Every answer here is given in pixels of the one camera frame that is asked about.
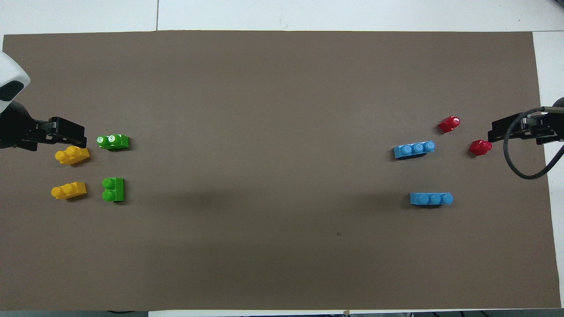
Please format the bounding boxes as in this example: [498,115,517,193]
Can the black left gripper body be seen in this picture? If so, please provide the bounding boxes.
[0,101,48,152]

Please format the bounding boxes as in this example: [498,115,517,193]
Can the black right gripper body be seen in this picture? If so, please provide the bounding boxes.
[522,112,564,145]

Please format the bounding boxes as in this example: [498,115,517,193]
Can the plain green two-stud brick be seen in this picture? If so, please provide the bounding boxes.
[102,177,125,203]

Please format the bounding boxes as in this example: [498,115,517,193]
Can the blue three-stud brick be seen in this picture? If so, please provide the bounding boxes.
[393,140,436,160]
[410,192,454,206]

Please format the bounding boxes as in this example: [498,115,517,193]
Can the yellow two-stud brick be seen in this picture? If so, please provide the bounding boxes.
[51,181,87,200]
[55,146,90,166]

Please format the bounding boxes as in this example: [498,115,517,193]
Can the red one-stud brick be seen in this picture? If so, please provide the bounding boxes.
[438,116,461,133]
[468,139,493,156]

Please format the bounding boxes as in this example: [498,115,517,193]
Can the green brick white-marked studs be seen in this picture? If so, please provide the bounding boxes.
[96,134,130,151]

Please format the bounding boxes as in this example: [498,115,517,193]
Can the brown table mat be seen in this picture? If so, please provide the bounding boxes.
[0,30,562,311]

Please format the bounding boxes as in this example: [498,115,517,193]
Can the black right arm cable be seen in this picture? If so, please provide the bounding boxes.
[503,107,564,179]

